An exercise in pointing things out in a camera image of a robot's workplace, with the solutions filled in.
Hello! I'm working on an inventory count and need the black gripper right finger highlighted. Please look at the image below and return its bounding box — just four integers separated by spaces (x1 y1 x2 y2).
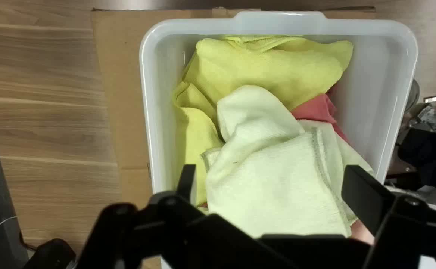
340 165 395 237

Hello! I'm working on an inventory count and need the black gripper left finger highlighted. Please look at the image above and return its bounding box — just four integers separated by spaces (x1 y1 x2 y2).
176 163 196 207

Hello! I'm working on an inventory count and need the pale green cloth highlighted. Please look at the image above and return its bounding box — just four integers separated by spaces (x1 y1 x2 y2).
201 84 376 240

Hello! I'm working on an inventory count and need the pink cloth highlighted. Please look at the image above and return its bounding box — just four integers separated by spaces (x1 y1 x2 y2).
291 93 350 144

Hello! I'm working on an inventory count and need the bright yellow cloth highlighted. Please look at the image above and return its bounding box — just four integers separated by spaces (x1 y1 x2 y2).
171 35 355 207

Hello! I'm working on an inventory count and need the white plastic bin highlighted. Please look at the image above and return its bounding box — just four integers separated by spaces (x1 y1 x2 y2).
138 11 419 269

